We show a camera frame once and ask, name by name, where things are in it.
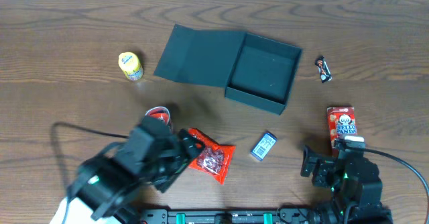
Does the red Hacks candy bag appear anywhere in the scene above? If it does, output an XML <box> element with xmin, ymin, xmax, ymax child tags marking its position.
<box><xmin>188</xmin><ymin>128</ymin><xmax>236</xmax><ymax>185</ymax></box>

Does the red Pringles can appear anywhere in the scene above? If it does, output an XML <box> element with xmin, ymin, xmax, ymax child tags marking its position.
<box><xmin>145</xmin><ymin>106</ymin><xmax>173</xmax><ymax>132</ymax></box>

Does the black Mars candy bar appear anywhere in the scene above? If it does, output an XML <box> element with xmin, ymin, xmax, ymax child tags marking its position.
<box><xmin>314</xmin><ymin>56</ymin><xmax>332</xmax><ymax>83</ymax></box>

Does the dark green gift box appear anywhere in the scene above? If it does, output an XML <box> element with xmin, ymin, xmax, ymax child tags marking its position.
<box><xmin>154</xmin><ymin>25</ymin><xmax>302</xmax><ymax>115</ymax></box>

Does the yellow candy bottle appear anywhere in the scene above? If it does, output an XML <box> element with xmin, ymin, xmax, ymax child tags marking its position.
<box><xmin>118</xmin><ymin>52</ymin><xmax>143</xmax><ymax>81</ymax></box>

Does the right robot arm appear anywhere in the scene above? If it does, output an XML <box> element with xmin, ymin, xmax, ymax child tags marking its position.
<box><xmin>300</xmin><ymin>146</ymin><xmax>393</xmax><ymax>224</ymax></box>

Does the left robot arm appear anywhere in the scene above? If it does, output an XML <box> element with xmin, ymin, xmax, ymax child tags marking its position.
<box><xmin>61</xmin><ymin>128</ymin><xmax>205</xmax><ymax>223</ymax></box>

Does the blue barcode small box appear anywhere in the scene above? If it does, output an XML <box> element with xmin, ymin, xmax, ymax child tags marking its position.
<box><xmin>250</xmin><ymin>131</ymin><xmax>277</xmax><ymax>161</ymax></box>

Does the red Hello Panda box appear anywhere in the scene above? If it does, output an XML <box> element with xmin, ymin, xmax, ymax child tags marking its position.
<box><xmin>327</xmin><ymin>107</ymin><xmax>357</xmax><ymax>157</ymax></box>

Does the black mounting rail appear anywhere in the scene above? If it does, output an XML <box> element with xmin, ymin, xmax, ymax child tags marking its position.
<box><xmin>133</xmin><ymin>207</ymin><xmax>393</xmax><ymax>224</ymax></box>

